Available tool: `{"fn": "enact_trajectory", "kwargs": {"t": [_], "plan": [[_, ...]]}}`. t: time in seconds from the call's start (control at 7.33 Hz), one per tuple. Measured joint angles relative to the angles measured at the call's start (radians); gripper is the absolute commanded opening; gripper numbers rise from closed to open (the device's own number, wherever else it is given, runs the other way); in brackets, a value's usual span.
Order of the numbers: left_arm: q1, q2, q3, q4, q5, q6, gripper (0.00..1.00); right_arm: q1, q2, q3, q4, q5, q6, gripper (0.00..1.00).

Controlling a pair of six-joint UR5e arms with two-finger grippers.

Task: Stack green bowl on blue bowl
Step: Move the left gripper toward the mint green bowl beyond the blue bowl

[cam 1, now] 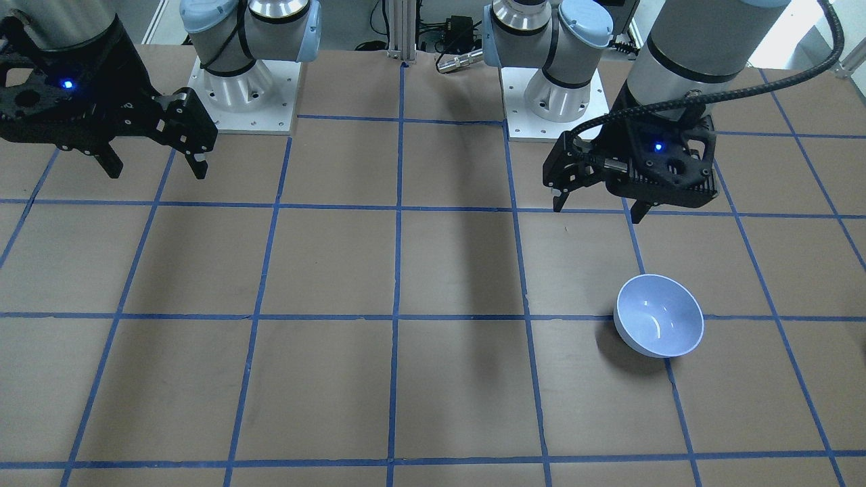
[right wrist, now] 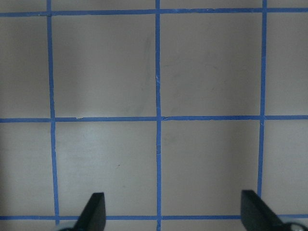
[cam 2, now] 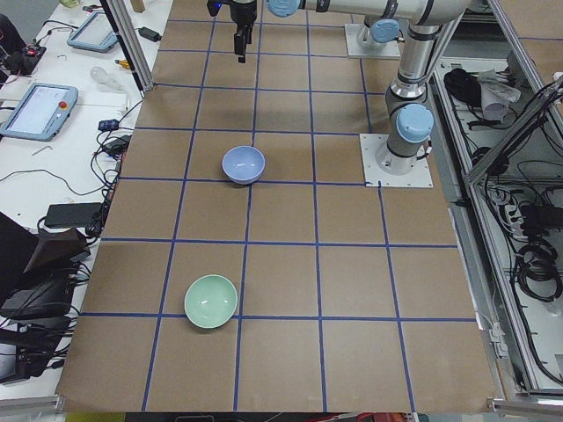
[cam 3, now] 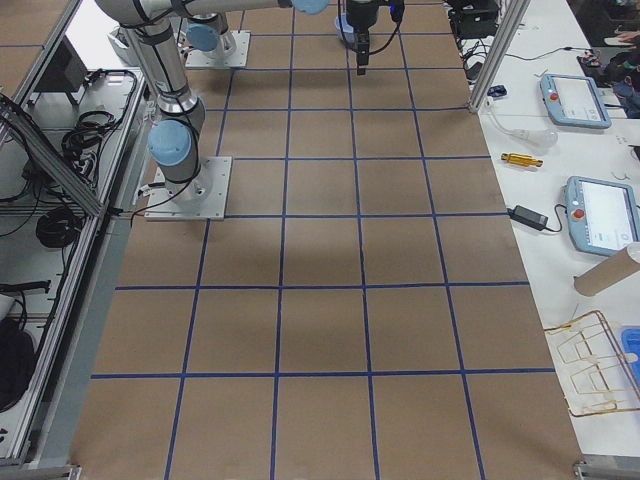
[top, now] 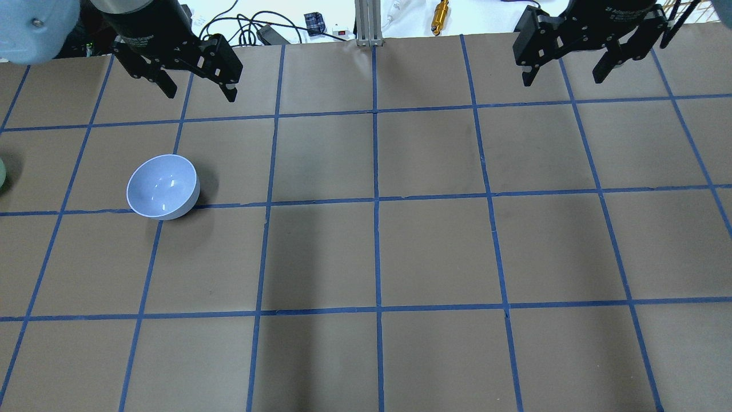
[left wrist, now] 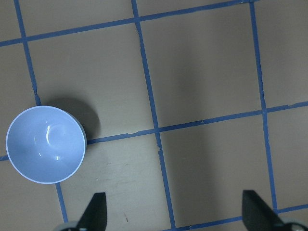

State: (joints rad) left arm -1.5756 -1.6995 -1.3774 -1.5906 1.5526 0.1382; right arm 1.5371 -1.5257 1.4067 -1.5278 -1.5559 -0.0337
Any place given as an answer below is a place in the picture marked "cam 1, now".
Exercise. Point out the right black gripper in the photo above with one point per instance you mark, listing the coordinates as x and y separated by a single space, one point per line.
123 81

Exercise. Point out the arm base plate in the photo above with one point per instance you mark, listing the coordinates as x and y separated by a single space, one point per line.
539 111
261 101

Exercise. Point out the blue bowl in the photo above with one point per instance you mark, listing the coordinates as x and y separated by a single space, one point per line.
658 317

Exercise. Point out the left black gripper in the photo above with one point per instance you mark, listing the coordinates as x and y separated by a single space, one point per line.
617 143

